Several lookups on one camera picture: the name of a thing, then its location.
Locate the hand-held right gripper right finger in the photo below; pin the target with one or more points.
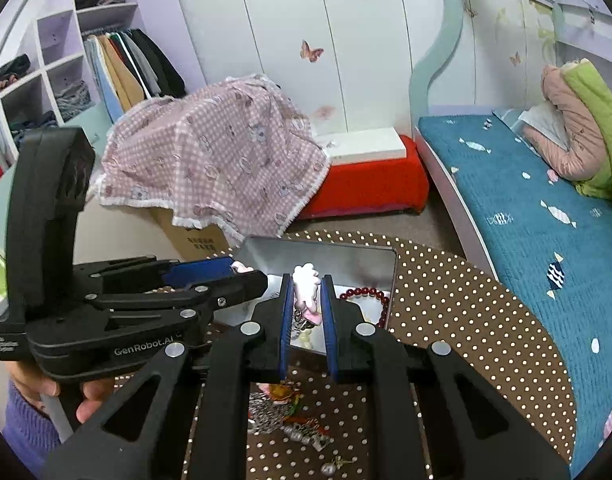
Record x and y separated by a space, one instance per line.
328 320

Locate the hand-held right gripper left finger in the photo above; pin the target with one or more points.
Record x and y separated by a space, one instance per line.
286 320

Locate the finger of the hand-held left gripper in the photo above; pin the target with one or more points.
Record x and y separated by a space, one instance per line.
236 287
201 270

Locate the small pink trinket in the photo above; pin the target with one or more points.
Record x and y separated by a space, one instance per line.
243 267

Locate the pink white charm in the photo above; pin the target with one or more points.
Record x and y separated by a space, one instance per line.
306 285

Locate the grey metal tin box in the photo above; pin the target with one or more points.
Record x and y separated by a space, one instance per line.
356 270

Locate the pile of silver jewelry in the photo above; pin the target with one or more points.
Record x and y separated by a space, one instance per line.
266 415

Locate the person's left forearm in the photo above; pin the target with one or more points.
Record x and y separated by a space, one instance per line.
26 440

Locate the person's left hand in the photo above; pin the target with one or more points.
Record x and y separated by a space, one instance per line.
93 400

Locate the cardboard box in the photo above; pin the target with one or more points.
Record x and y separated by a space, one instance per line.
196 240

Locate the orange flower ornament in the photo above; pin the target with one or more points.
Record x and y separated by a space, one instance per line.
282 392

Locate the folded jeans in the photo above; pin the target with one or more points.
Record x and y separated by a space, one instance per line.
33 125
73 97

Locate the pink checked cloth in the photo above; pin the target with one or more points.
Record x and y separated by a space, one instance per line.
221 150

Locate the brown polka dot tablecloth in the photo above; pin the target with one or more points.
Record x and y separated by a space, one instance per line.
460 335

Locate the red fabric stool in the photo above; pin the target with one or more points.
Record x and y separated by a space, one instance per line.
370 185

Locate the dark clothes heap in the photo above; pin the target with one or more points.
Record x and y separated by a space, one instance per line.
11 72

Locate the row of hanging clothes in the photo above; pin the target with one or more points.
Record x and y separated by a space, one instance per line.
136 65

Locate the white flat box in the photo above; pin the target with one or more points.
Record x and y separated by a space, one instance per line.
361 145

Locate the lilac stair shelf unit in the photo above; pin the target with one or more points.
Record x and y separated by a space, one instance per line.
56 30

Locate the blue patterned bed sheet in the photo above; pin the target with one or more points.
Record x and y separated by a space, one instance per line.
510 210

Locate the pink butterfly sticker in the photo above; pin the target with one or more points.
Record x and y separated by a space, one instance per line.
311 51

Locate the white wardrobe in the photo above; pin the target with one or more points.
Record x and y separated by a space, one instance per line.
286 10

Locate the white pillow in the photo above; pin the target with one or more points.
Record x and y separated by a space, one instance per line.
545 120

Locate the small butterfly sticker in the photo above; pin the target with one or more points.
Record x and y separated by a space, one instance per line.
515 58

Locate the teal bunk bed frame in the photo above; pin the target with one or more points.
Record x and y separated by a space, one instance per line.
425 75

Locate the lilac wall shelf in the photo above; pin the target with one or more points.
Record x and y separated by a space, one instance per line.
580 5

